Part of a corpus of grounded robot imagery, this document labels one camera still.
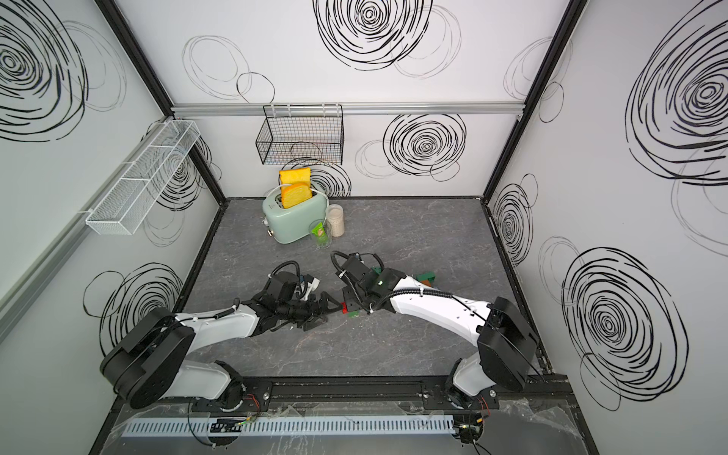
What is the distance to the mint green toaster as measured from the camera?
3.22 feet

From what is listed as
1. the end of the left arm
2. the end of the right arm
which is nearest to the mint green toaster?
the end of the left arm

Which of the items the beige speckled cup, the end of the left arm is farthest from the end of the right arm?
the beige speckled cup

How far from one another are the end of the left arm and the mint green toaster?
0.31 metres

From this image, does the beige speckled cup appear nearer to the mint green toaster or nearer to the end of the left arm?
the mint green toaster

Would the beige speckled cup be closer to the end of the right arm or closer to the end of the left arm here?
the end of the left arm

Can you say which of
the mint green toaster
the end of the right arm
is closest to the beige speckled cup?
the mint green toaster

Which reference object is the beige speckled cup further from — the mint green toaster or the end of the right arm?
the end of the right arm

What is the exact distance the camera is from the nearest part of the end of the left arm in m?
0.74
